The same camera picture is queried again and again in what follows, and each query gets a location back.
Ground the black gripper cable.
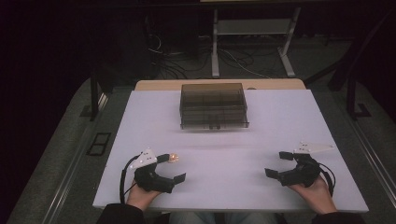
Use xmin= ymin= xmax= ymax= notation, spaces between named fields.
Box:
xmin=317 ymin=162 xmax=337 ymax=198
xmin=119 ymin=154 xmax=140 ymax=205

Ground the person's right hand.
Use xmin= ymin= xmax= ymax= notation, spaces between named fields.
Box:
xmin=288 ymin=175 xmax=338 ymax=216

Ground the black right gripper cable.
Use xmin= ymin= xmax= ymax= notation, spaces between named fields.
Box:
xmin=317 ymin=162 xmax=337 ymax=198

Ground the black metal stand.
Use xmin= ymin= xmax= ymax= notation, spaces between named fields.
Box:
xmin=346 ymin=76 xmax=372 ymax=121
xmin=89 ymin=69 xmax=109 ymax=122

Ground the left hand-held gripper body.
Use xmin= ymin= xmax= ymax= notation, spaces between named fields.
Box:
xmin=129 ymin=148 xmax=176 ymax=194

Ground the dark transparent drawer box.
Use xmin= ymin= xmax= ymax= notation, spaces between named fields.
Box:
xmin=179 ymin=82 xmax=250 ymax=131

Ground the white metal desk frame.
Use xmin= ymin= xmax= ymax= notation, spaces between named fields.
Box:
xmin=210 ymin=7 xmax=303 ymax=78

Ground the white foam board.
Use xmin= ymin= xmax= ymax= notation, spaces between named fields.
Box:
xmin=92 ymin=89 xmax=370 ymax=214

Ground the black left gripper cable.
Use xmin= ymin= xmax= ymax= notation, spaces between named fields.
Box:
xmin=119 ymin=154 xmax=140 ymax=205

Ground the person's left hand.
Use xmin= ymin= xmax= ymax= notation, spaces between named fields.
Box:
xmin=125 ymin=180 xmax=163 ymax=213

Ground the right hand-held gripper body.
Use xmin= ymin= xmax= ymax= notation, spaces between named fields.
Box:
xmin=277 ymin=142 xmax=335 ymax=189

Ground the wooden table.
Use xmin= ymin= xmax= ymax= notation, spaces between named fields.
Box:
xmin=134 ymin=78 xmax=307 ymax=91

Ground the bundle of floor cables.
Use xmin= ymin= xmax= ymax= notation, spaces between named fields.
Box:
xmin=145 ymin=33 xmax=273 ymax=80

